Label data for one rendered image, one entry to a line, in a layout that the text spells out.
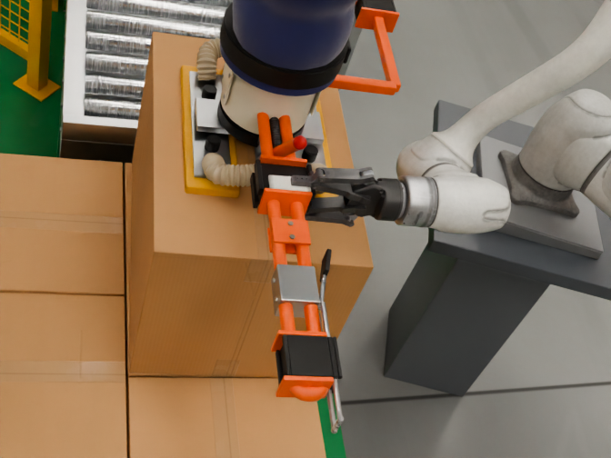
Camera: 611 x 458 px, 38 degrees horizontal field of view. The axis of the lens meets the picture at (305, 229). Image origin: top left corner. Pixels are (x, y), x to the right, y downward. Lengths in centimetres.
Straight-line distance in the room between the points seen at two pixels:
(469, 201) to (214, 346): 59
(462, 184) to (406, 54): 225
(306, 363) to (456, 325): 123
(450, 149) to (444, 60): 218
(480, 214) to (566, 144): 54
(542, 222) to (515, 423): 84
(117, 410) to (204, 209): 46
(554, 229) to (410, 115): 146
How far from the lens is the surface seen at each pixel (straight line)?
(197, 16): 275
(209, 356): 183
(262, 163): 153
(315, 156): 172
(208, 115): 173
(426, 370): 265
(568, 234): 217
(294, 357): 128
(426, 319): 245
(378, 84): 178
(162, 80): 185
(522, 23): 432
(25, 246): 205
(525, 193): 217
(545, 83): 165
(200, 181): 164
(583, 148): 208
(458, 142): 171
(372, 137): 335
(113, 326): 194
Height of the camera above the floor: 216
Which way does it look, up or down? 47 degrees down
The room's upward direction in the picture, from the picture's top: 22 degrees clockwise
